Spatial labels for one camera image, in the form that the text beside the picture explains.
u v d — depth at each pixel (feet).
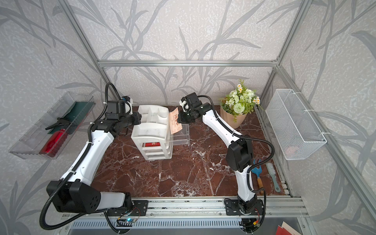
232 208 2.39
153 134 2.60
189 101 2.25
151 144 2.92
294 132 2.01
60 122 2.16
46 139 2.09
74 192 1.28
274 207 2.47
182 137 2.84
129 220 2.32
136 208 2.38
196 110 2.08
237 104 2.76
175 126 2.79
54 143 1.92
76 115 2.20
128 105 2.07
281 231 2.20
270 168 2.83
